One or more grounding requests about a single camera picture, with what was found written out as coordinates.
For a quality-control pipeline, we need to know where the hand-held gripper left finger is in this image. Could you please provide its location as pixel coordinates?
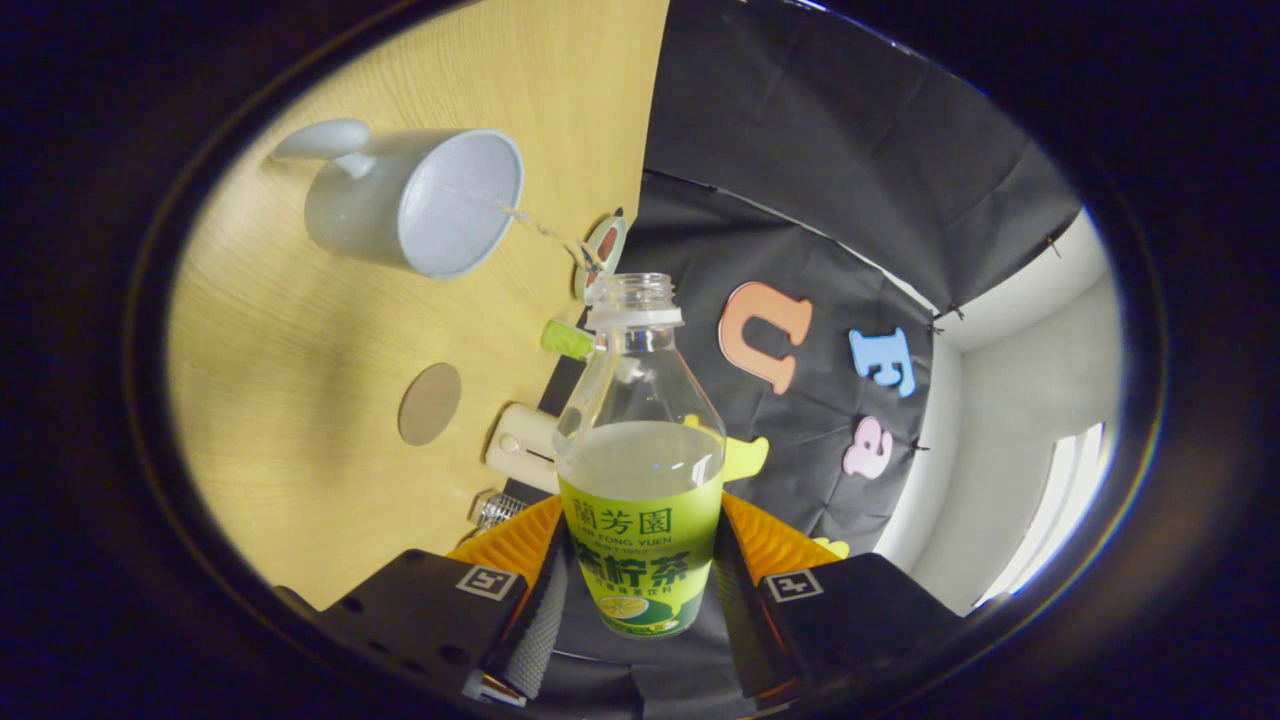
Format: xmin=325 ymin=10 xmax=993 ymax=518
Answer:
xmin=320 ymin=493 xmax=571 ymax=706

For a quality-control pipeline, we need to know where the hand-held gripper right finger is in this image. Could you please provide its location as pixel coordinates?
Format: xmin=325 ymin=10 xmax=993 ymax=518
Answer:
xmin=712 ymin=492 xmax=966 ymax=706

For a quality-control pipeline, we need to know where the green label juice bottle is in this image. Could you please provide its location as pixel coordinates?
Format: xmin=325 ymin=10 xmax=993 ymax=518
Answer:
xmin=540 ymin=272 xmax=728 ymax=639

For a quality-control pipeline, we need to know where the round brown coaster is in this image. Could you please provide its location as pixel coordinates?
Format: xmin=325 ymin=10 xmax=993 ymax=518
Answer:
xmin=398 ymin=362 xmax=463 ymax=447

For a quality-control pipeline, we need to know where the pale blue cup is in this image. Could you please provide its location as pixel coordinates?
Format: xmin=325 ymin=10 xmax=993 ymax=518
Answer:
xmin=270 ymin=119 xmax=525 ymax=280

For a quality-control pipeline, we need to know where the white toaster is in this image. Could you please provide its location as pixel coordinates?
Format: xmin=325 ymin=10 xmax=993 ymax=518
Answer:
xmin=485 ymin=403 xmax=563 ymax=495

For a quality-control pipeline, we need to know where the ceiling light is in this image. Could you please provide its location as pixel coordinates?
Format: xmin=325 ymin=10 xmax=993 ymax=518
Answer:
xmin=978 ymin=420 xmax=1113 ymax=606

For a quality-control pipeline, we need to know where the wooden table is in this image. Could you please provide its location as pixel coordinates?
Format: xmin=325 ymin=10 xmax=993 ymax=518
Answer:
xmin=165 ymin=0 xmax=671 ymax=611

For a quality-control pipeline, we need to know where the pale green plate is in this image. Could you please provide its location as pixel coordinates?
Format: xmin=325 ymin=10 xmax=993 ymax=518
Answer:
xmin=574 ymin=208 xmax=629 ymax=304

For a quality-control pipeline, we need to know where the wire cutlery holder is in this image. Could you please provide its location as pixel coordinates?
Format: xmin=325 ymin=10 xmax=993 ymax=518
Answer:
xmin=468 ymin=488 xmax=531 ymax=531

